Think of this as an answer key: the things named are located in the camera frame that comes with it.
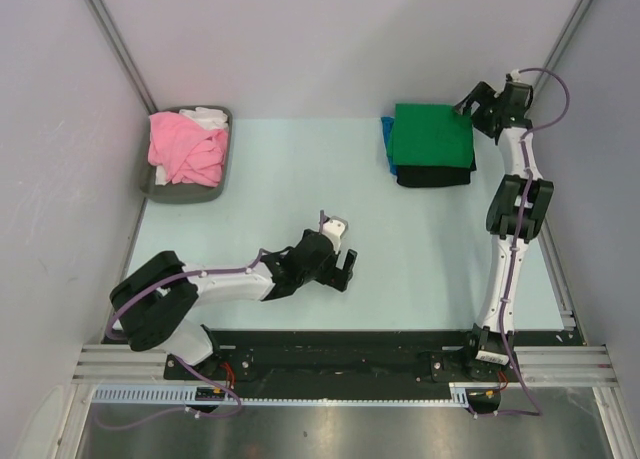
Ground folded blue t-shirt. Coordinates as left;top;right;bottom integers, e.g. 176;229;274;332
380;116;397;177

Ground pink t-shirt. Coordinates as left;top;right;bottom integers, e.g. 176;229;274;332
147;111;231;185

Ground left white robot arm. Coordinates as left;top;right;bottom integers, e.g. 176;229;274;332
106;214;357;379

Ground grey plastic basket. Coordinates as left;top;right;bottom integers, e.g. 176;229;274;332
138;105;233;205

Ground folded black t-shirt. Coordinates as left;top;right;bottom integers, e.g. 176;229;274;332
395;162;477;188

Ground green t-shirt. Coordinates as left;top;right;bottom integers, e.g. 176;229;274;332
391;103;474;167

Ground aluminium frame rail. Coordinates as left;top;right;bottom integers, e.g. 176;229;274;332
72;344;618;388

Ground white cable duct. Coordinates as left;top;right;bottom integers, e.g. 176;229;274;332
93;385;468;408

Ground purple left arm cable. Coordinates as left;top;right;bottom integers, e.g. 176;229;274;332
94;209;326;430

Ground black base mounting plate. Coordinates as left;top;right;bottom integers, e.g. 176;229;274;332
195;330;583;383

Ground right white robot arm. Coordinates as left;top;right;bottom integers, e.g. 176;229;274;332
454;69;554;380

